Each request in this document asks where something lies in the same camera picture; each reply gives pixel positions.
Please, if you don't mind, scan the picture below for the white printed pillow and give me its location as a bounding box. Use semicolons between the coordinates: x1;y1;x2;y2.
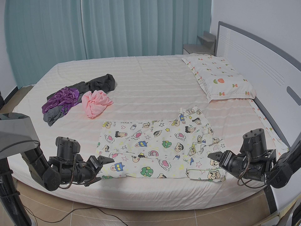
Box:
182;53;256;103

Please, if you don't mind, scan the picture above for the pink garment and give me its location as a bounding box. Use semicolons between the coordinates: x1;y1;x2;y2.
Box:
82;90;114;119

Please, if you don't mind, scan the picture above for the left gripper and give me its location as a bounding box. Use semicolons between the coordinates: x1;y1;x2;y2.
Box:
81;155;115;181

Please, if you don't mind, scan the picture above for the blue-green curtain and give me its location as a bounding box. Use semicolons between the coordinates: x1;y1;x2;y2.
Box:
82;0;212;57
5;0;87;89

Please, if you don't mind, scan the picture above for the black garment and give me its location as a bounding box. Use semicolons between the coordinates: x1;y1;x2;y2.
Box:
87;74;116;94

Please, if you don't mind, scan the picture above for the white printed pyjama top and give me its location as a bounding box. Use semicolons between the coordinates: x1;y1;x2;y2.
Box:
95;106;227;183

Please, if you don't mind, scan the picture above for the purple garment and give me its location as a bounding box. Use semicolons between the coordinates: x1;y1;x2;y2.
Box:
42;87;79;114

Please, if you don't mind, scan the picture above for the grey bedside table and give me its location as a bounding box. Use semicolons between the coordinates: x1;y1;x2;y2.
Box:
183;31;216;55

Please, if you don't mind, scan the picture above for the bed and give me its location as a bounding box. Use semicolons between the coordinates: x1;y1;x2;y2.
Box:
0;21;301;211

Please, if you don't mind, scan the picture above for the dark grey garment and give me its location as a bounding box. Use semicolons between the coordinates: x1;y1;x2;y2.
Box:
43;81;89;126

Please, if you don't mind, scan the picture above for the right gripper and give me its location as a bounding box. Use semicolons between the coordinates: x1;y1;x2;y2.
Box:
207;150;238;174

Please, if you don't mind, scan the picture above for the black cable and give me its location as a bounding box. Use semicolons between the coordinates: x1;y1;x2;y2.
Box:
0;139;41;155
22;206;129;226

